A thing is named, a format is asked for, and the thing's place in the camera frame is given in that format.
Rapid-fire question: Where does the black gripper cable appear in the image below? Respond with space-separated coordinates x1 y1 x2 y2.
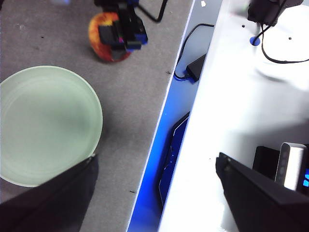
136 0 169 23

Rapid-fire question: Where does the black power adapter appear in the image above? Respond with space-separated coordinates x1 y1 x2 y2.
185 53 208 83

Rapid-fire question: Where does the silver depth camera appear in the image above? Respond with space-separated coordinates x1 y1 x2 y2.
274 142 309 193

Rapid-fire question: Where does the red apple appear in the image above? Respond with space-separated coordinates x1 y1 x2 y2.
88 12 132 63

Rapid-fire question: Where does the green plate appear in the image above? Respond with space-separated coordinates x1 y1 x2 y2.
0 65 104 188

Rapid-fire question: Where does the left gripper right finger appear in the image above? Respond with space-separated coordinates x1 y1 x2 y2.
215 151 309 232

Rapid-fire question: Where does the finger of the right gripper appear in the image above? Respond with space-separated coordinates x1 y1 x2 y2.
98 20 125 61
124 7 148 51

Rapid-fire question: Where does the black adapter cable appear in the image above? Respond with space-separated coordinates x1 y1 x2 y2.
173 23 215 82

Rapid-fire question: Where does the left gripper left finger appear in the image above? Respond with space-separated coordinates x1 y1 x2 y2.
0 154 99 232

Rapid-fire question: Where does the black arm base cable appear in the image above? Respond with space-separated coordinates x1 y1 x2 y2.
251 23 309 65

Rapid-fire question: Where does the black rectangular box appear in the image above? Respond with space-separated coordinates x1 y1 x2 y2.
252 145 281 180

